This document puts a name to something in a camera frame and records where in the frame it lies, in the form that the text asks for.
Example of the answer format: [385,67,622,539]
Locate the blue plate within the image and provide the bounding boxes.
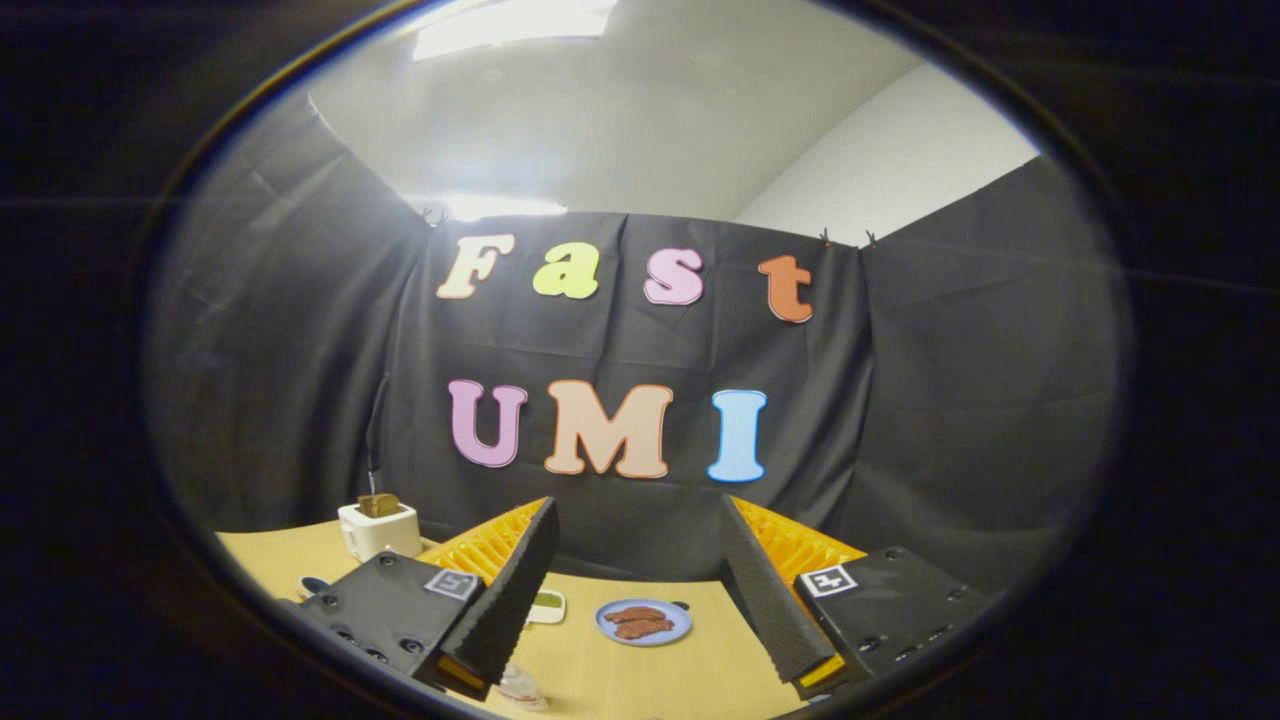
[595,598,693,647]

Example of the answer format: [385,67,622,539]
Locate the ceiling light panel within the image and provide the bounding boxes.
[412,0,619,62]

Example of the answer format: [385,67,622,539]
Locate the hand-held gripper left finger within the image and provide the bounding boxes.
[297,495,561,703]

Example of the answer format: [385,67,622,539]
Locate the clear plastic juice bottle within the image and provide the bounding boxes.
[497,665,550,712]

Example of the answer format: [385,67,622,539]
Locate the wooden table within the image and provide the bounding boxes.
[215,520,813,720]

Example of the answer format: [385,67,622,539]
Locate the black backdrop cloth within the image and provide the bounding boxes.
[145,95,1126,601]

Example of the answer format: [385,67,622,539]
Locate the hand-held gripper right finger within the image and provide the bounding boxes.
[720,495,992,703]

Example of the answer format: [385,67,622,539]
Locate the white toaster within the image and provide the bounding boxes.
[338,500,424,563]

